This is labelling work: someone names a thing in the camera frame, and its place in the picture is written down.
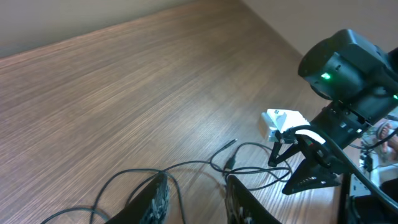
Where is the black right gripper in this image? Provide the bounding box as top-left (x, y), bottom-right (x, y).
top-left (267, 133), bottom-right (352, 196)

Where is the black USB cable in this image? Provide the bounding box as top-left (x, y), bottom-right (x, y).
top-left (40, 139), bottom-right (239, 224)

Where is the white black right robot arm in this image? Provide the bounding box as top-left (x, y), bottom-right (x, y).
top-left (268, 29), bottom-right (397, 195)

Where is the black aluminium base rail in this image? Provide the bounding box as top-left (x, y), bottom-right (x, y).
top-left (337, 152), bottom-right (397, 224)

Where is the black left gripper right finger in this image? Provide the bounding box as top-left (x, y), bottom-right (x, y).
top-left (224, 175), bottom-right (281, 224)

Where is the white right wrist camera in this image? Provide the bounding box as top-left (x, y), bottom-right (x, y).
top-left (258, 109), bottom-right (326, 144)

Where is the black right camera cable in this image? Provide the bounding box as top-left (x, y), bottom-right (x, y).
top-left (281, 124), bottom-right (398, 215)

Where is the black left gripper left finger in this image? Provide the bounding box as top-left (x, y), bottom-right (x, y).
top-left (106, 173), bottom-right (170, 224)

